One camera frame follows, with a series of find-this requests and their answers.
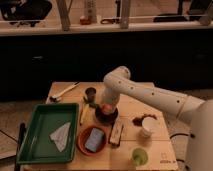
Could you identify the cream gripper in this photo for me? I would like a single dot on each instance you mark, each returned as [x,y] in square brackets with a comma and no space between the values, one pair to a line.
[111,101]

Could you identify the red yellow apple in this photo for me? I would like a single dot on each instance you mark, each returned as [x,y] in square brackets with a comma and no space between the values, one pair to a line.
[107,109]

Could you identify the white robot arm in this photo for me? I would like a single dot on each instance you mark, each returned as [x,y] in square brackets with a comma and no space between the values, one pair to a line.
[195,112]

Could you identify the purple bowl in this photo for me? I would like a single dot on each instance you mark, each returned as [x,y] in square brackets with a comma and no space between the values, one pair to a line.
[106,119]

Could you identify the orange bowl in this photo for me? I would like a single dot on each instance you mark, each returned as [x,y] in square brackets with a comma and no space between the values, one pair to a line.
[82,137]

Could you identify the dark metal cup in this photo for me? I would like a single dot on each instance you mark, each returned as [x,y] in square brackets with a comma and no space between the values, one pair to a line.
[90,94]

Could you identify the yellow banana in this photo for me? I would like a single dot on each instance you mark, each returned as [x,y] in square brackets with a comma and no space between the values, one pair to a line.
[84,112]

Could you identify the dark brown scrap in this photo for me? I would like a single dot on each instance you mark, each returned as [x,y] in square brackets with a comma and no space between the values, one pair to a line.
[137,121]

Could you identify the blue sponge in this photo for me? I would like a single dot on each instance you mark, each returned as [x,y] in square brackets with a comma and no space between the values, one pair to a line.
[95,140]

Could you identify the wooden block eraser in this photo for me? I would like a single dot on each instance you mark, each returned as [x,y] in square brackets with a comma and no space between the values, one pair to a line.
[116,133]

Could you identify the white paper cup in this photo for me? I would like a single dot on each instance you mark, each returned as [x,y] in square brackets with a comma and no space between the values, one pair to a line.
[149,126]

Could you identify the white folded cloth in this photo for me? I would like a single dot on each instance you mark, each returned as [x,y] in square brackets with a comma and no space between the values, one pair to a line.
[60,136]

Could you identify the green plastic cup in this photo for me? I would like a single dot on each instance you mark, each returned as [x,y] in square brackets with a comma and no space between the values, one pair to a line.
[139,157]

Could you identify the red round object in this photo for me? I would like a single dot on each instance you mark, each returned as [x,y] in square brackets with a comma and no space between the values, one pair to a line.
[84,21]

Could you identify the green plastic tray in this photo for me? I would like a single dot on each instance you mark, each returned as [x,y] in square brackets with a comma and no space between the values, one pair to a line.
[37,146]

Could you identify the black marker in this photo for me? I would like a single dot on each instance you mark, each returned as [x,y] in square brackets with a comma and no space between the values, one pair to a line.
[22,130]

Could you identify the wooden table leg middle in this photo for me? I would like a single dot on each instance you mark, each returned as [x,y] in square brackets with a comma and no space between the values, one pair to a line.
[125,12]

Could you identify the wooden table leg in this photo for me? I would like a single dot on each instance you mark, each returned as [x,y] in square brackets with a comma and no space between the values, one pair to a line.
[64,16]
[125,12]

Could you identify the wooden table leg left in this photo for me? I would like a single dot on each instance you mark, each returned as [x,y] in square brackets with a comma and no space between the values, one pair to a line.
[64,16]

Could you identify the black office chair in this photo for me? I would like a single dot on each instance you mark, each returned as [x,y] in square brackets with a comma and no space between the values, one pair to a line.
[30,12]

